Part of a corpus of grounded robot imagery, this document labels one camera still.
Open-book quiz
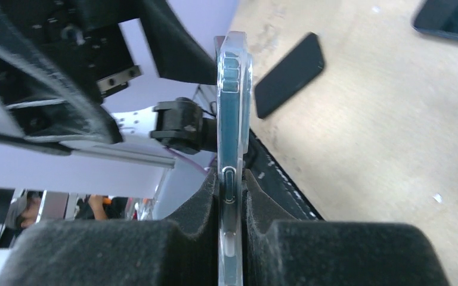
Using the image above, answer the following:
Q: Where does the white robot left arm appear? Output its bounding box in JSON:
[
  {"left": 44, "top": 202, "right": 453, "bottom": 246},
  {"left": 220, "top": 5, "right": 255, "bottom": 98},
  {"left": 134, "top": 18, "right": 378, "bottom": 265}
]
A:
[{"left": 0, "top": 1, "right": 216, "bottom": 156}]

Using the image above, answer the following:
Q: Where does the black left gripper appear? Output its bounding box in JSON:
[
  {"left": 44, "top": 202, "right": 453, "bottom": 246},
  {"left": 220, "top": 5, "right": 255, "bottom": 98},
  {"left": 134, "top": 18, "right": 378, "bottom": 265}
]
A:
[{"left": 0, "top": 1, "right": 217, "bottom": 156}]

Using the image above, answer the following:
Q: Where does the person with grey cap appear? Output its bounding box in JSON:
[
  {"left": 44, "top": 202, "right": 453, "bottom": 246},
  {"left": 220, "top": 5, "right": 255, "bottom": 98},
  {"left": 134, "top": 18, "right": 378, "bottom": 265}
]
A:
[{"left": 4, "top": 191, "right": 42, "bottom": 230}]

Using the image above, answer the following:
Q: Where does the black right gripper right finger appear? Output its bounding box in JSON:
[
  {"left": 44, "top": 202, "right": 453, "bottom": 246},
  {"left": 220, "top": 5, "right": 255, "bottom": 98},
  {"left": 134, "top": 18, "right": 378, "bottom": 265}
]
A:
[{"left": 243, "top": 171, "right": 449, "bottom": 285}]

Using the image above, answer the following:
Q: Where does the black phone with case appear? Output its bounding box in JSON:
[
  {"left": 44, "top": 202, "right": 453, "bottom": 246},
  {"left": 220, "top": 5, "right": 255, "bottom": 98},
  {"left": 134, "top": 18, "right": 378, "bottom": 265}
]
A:
[{"left": 216, "top": 31, "right": 249, "bottom": 285}]

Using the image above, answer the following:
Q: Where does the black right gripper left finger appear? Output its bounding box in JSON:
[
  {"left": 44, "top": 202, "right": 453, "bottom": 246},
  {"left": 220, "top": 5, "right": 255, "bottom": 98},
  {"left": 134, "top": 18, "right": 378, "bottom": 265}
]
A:
[{"left": 0, "top": 170, "right": 218, "bottom": 285}]

